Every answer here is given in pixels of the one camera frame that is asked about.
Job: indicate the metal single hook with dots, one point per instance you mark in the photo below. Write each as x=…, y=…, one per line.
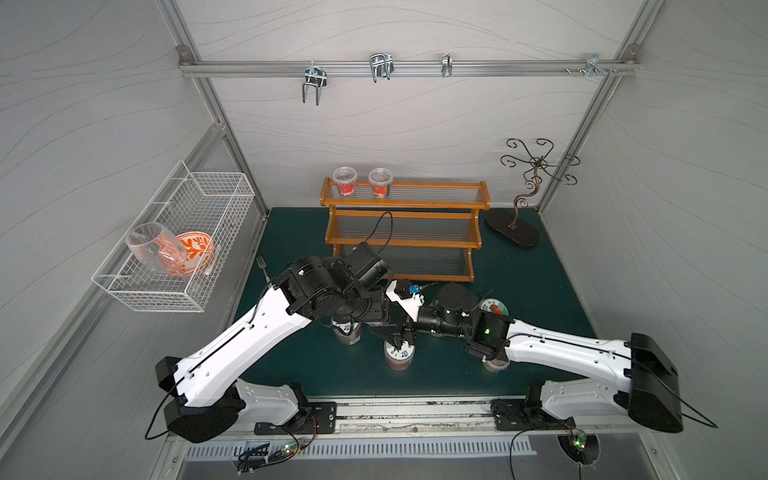
x=446, y=65

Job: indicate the tomato label seed jar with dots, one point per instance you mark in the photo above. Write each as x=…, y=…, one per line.
x=495, y=306

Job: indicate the orange fruit label jar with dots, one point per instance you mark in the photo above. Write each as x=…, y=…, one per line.
x=399, y=359

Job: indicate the white handled fork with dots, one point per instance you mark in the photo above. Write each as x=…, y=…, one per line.
x=261, y=264

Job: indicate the orange wooden tiered shelf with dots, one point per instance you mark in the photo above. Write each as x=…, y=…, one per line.
x=425, y=231

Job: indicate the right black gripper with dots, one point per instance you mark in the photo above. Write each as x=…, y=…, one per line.
x=405, y=325

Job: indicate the metal double hook middle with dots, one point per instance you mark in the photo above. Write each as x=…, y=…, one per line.
x=381, y=66

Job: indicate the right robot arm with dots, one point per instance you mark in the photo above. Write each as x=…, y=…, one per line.
x=611, y=377

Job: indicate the flower label seed jar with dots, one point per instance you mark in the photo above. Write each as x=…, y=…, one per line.
x=348, y=333

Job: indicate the clear glass cup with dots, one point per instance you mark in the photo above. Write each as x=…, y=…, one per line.
x=157, y=248

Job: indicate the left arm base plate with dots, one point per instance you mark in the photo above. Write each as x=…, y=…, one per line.
x=317, y=418

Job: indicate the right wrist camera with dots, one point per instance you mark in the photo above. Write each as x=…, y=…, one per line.
x=407, y=295

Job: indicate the aluminium top rail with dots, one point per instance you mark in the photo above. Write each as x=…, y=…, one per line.
x=402, y=68

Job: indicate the metal double hook left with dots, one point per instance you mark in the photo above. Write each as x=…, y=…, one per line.
x=315, y=79

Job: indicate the metal scroll hook stand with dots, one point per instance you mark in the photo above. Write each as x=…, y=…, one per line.
x=510, y=224

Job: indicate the white wire basket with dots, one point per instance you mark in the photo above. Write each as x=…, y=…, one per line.
x=212, y=202

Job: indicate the orange patterned bowl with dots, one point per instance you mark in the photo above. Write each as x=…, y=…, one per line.
x=200, y=251

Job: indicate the metal hook right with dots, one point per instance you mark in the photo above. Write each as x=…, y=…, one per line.
x=591, y=67

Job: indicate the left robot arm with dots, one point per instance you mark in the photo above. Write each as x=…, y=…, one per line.
x=205, y=394

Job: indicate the metal double hook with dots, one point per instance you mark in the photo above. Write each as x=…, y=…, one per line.
x=315, y=79
x=381, y=66

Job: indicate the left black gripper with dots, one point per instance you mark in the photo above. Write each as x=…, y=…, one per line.
x=346, y=312

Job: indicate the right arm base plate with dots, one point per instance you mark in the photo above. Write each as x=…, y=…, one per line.
x=520, y=414

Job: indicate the small clear-lid jar top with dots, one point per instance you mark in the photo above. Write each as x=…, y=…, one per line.
x=345, y=180

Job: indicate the small clear-lid jar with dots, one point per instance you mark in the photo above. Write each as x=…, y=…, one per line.
x=495, y=365
x=345, y=180
x=380, y=180

